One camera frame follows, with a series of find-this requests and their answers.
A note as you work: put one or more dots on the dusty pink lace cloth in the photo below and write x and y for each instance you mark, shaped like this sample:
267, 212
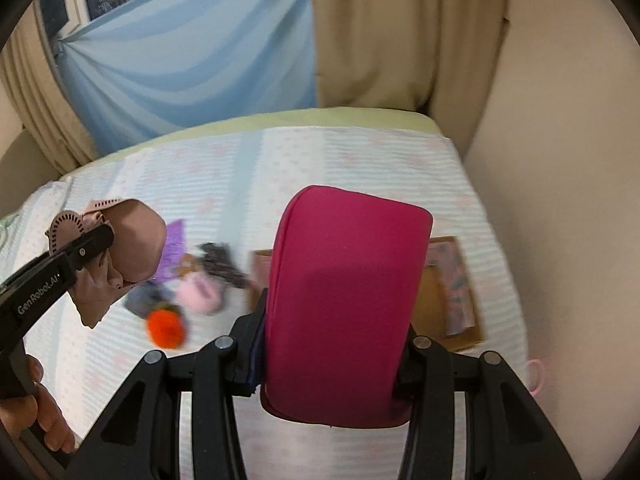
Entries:
139, 240

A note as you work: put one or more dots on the pink fluffy sock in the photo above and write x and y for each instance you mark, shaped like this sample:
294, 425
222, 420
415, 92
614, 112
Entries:
200, 293

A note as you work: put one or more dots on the pink plastic handle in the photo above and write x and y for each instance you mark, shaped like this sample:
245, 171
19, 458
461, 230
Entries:
537, 376

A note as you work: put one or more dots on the orange plush carrot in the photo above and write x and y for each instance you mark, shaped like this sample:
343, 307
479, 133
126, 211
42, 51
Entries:
165, 326

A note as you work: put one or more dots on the brown plush toy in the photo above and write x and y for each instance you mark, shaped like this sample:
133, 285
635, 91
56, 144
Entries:
187, 264

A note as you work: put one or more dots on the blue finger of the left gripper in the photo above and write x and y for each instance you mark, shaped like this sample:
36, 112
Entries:
79, 252

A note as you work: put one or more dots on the purple plastic pouch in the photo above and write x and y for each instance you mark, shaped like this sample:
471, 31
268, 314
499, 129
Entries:
175, 247

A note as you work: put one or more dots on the beige curtain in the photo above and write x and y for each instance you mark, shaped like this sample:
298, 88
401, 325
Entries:
436, 57
36, 94

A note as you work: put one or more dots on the pink patterned cardboard box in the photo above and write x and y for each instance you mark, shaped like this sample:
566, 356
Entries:
450, 294

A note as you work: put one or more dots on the light blue hanging sheet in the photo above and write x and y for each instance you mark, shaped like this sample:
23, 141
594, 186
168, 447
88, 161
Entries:
153, 67

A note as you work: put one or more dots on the grey fluffy sock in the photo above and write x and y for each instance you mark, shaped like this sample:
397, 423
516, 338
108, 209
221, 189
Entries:
145, 298

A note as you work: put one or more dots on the green mattress sheet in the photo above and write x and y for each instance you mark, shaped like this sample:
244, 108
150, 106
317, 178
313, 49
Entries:
366, 117

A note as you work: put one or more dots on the person left hand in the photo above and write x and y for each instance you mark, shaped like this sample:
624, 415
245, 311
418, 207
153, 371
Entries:
19, 414

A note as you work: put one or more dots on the magenta soft pouch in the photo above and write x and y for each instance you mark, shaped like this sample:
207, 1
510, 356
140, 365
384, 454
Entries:
337, 386

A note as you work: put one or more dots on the blue pink patterned bedspread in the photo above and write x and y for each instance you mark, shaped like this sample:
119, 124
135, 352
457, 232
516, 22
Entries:
233, 189

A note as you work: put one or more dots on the black patterned scrunchie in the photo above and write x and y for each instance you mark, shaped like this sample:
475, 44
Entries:
216, 261

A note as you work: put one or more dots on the left beige curtain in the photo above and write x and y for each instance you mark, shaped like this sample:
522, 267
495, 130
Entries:
36, 94

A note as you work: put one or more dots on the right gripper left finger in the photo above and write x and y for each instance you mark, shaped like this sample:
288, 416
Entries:
137, 434

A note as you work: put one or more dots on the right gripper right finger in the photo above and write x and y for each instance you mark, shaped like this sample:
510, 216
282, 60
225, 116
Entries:
508, 436

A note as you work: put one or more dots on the right beige curtain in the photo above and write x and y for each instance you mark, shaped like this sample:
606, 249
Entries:
436, 57

